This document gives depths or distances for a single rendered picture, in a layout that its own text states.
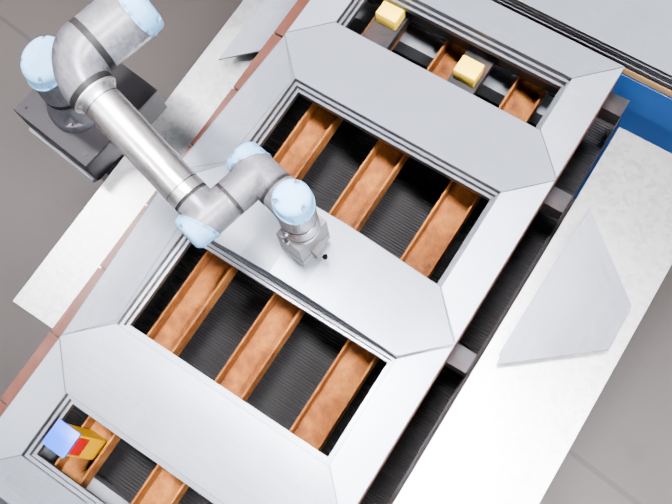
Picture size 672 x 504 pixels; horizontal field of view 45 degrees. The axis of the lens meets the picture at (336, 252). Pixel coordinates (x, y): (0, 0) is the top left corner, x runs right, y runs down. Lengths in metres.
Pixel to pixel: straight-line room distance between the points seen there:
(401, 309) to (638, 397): 1.16
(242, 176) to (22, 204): 1.64
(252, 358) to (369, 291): 0.38
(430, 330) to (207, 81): 0.94
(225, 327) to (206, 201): 0.68
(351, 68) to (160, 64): 1.26
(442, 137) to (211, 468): 0.89
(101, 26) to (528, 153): 0.96
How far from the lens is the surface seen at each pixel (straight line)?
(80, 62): 1.57
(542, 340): 1.85
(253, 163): 1.50
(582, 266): 1.91
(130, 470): 2.12
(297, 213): 1.44
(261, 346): 1.95
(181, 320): 2.00
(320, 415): 1.91
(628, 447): 2.68
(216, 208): 1.48
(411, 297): 1.74
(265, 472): 1.73
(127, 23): 1.59
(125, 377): 1.82
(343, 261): 1.73
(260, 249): 1.75
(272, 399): 2.06
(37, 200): 3.02
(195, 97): 2.21
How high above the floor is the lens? 2.57
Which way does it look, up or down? 72 degrees down
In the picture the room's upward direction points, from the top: 12 degrees counter-clockwise
